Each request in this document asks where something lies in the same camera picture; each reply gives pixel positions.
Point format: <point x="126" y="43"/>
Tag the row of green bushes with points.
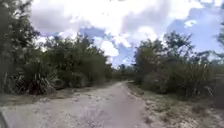
<point x="63" y="66"/>
<point x="173" y="70"/>

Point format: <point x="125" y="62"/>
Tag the pale gravel dirt path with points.
<point x="106" y="110"/>

